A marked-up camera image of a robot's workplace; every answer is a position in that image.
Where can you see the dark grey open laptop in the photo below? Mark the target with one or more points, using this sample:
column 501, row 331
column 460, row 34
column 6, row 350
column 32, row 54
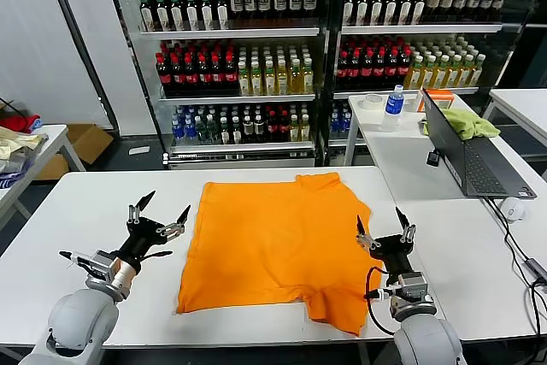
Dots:
column 483, row 168

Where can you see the white computer mouse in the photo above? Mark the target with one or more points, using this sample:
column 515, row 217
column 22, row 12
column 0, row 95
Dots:
column 513, row 210

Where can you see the brown cardboard box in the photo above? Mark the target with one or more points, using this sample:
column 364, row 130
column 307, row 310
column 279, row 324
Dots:
column 92, row 143

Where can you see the grey cloth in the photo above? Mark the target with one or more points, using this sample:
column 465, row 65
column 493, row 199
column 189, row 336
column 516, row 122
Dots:
column 13, row 164

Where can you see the red cloth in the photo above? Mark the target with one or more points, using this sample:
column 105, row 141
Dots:
column 21, row 122

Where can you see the black drinks display cooler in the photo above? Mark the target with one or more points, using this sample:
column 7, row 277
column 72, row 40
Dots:
column 423, row 28
column 231, row 33

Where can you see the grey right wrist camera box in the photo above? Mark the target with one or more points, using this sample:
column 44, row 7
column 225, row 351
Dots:
column 413, row 287

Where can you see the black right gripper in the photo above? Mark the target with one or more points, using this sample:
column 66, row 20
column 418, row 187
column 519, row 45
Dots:
column 395, row 254

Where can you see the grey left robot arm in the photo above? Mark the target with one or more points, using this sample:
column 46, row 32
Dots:
column 81, row 318

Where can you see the empty white table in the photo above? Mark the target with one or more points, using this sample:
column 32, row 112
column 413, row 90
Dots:
column 525, row 108

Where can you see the white table with clothes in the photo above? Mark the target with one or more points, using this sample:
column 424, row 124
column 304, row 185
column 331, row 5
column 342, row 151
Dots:
column 74, row 160

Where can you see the orange t-shirt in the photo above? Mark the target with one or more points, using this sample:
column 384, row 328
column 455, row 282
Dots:
column 278, row 245

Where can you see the blue striped cloth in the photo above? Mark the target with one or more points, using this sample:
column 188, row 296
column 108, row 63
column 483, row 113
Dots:
column 8, row 179

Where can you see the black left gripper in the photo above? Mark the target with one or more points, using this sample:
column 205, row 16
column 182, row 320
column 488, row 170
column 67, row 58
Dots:
column 143, row 239

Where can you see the grey usb hub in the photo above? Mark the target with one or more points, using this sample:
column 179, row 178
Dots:
column 536, row 270

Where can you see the beige cloth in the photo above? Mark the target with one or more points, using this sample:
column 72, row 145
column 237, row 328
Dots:
column 17, row 140

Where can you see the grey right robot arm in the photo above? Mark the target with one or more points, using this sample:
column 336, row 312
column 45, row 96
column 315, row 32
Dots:
column 427, row 339

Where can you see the dark drink bottle beige label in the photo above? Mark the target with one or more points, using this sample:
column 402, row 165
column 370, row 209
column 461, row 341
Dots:
column 447, row 1
column 434, row 1

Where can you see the red cap cola bottle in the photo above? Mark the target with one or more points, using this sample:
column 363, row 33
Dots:
column 283, row 127
column 204, row 75
column 391, row 66
column 177, row 76
column 217, row 75
column 366, row 68
column 378, row 67
column 231, row 75
column 162, row 76
column 272, row 127
column 342, row 68
column 354, row 68
column 403, row 66
column 191, row 76

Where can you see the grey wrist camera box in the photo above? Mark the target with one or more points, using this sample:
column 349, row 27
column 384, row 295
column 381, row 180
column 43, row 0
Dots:
column 413, row 287
column 102, row 266

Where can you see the green cap brown tea bottle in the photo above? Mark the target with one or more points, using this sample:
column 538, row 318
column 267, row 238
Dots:
column 162, row 14
column 405, row 8
column 419, row 8
column 221, row 14
column 349, row 8
column 390, row 8
column 377, row 8
column 192, row 14
column 176, row 14
column 146, row 14
column 362, row 8
column 206, row 14

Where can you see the white table with tape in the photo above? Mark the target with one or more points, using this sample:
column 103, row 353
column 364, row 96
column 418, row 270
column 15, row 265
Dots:
column 349, row 147

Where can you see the small blue drink bottle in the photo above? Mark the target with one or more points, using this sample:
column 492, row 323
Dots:
column 177, row 132
column 345, row 122
column 189, row 132
column 335, row 122

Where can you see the blue label water bottle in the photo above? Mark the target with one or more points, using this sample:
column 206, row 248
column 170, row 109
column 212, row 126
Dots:
column 392, row 108

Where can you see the white tape roll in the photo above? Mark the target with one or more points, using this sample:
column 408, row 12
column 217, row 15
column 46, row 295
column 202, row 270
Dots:
column 366, row 104

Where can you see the green tint clear bottle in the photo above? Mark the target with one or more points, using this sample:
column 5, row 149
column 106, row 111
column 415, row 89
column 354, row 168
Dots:
column 212, row 131
column 201, row 131

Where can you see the yellow tea bottle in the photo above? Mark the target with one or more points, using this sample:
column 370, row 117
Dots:
column 477, row 72
column 428, row 74
column 307, row 78
column 282, row 80
column 415, row 74
column 269, row 80
column 256, row 80
column 304, row 128
column 243, row 80
column 295, row 79
column 466, row 72
column 294, row 129
column 454, row 73
column 441, row 73

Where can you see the white cap dark drink bottle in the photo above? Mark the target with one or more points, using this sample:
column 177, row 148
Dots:
column 259, row 129
column 236, row 131
column 248, row 130
column 225, row 131

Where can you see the white flat floor object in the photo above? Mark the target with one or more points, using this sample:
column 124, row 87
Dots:
column 139, row 151

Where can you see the orange cardboard box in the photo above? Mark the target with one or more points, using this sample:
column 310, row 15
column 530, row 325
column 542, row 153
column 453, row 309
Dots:
column 442, row 100

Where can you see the black laptop dongle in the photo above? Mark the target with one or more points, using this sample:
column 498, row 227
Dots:
column 433, row 159

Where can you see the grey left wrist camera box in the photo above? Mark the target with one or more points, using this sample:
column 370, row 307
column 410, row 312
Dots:
column 102, row 266

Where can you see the green crumpled cloth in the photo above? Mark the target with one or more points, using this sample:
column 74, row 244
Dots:
column 466, row 123

